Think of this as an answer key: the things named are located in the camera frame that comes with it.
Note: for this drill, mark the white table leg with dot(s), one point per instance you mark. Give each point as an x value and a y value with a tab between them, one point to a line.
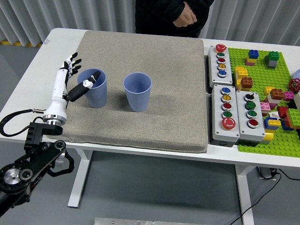
246	194
79	178

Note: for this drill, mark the blue toy brick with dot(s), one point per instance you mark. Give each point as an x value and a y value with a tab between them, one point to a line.
267	124
253	54

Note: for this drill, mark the blue ribbed plastic cup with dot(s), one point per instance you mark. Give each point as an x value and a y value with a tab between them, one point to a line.
98	96
138	100

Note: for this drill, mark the pink toy brick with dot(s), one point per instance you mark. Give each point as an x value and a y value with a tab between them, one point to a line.
265	107
249	63
288	96

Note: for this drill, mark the grey five-button box black base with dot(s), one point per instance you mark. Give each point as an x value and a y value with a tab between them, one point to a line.
219	131

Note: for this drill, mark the yellow black floor tape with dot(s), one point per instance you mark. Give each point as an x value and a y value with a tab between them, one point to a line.
18	43

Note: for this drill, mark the grey five-button control box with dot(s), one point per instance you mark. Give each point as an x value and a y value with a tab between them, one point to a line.
221	79

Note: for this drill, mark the red toy brick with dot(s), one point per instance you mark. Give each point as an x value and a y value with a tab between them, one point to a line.
282	112

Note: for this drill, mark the white box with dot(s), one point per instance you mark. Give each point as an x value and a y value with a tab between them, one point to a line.
297	100

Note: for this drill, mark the grey control box black knob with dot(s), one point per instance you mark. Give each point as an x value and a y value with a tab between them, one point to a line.
243	131

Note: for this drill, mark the grey power strip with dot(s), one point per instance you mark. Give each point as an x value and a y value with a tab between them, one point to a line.
266	173

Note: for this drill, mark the red valve handwheel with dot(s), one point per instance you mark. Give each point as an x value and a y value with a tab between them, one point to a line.
294	84

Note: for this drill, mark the grey-brown cushion mat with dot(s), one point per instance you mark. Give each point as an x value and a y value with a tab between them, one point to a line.
164	58

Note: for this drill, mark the brown toy brick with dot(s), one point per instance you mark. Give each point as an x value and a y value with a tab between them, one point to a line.
277	93
246	82

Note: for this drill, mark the grey toy brick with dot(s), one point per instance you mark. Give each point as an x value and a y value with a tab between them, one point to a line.
271	63

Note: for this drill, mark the yellow rounded toy brick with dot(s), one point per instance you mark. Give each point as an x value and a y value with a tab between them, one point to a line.
269	136

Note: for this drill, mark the green studded baseplate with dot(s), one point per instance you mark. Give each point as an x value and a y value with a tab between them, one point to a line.
260	75

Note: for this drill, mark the person's hand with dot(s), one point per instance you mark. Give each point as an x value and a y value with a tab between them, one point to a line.
185	16

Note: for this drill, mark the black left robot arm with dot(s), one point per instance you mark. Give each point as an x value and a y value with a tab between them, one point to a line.
35	161

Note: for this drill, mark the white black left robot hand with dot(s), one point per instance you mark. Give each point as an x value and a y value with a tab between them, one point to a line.
57	103

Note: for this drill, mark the green toy brick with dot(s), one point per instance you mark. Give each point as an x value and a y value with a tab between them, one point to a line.
294	114
273	56

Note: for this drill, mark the pale blue bowl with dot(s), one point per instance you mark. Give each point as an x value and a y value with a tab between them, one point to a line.
297	75

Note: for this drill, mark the white toy brick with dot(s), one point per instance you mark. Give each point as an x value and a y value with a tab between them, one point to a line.
273	100

